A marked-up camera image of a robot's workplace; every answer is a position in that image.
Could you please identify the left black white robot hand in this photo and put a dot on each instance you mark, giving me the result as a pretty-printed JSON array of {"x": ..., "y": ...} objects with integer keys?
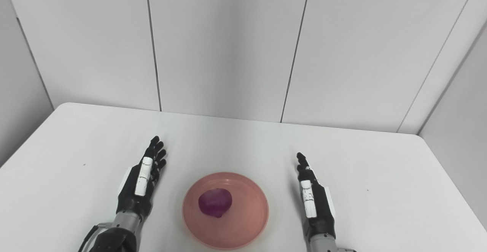
[{"x": 142, "y": 183}]

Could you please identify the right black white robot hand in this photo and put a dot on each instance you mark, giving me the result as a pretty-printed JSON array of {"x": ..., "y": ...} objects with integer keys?
[{"x": 314, "y": 202}]

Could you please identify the purple red onion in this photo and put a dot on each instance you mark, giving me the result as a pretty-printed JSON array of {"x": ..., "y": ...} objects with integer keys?
[{"x": 215, "y": 202}]

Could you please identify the pink round plate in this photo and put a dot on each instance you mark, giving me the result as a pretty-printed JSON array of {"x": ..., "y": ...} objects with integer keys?
[{"x": 225, "y": 210}]

